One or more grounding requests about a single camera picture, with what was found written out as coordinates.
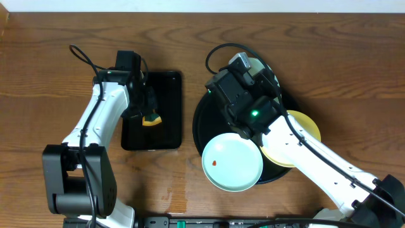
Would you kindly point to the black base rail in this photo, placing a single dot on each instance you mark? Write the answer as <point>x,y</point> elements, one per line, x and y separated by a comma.
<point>166,222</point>

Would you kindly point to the yellow green sponge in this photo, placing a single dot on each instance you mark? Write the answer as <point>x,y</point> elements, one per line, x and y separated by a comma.
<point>151,119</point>

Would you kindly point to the light blue plate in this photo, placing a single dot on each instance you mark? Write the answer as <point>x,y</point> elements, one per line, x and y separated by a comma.
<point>257,65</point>
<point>232,163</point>

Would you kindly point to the black round tray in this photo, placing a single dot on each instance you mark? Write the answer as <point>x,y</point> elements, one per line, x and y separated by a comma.
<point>208,122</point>

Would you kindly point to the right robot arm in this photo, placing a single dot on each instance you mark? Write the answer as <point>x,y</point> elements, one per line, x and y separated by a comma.
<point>359,196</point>

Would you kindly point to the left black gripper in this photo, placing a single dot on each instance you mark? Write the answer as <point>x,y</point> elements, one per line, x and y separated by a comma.
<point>147,103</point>

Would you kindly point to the black rectangular tray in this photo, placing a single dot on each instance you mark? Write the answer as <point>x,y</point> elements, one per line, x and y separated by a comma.
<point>137,134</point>

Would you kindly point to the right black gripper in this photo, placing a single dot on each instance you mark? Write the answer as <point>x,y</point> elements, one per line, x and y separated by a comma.
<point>266,80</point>

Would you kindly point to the yellow plate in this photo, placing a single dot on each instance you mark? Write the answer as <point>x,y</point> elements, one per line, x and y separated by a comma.
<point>308,125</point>

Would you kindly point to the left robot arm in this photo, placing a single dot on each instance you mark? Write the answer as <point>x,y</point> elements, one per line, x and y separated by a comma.
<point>79,179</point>

